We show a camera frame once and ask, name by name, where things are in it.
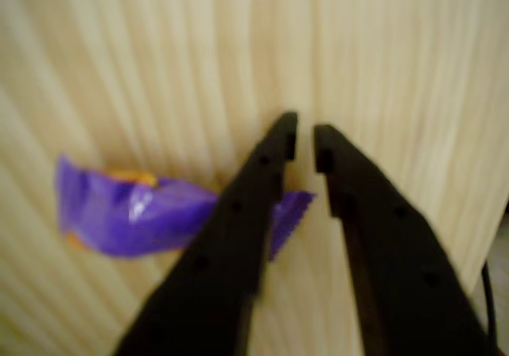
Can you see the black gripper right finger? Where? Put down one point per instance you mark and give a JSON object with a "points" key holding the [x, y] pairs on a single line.
{"points": [[405, 276]]}

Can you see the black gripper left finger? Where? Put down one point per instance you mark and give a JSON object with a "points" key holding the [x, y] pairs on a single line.
{"points": [[214, 276]]}

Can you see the purple candy bar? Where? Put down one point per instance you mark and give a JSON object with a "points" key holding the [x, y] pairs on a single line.
{"points": [[119, 217]]}

